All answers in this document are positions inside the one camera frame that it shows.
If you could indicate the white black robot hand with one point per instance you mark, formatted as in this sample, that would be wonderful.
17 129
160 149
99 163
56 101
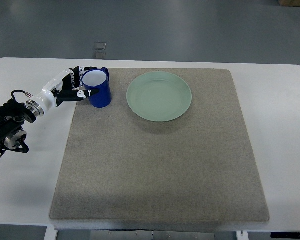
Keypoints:
65 87

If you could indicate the blue mug white inside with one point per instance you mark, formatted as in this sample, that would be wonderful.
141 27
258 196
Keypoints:
97 81

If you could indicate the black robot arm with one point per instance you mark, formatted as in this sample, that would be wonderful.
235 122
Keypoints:
13 115

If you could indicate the metal floor socket plate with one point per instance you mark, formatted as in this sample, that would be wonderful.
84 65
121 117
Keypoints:
99 50

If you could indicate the light green plate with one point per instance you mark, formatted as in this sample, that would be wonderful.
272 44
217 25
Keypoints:
159 96

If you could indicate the grey felt mat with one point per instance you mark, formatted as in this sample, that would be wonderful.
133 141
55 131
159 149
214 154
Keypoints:
196 169

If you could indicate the cardboard box corner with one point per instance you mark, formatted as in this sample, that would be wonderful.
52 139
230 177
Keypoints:
289 3

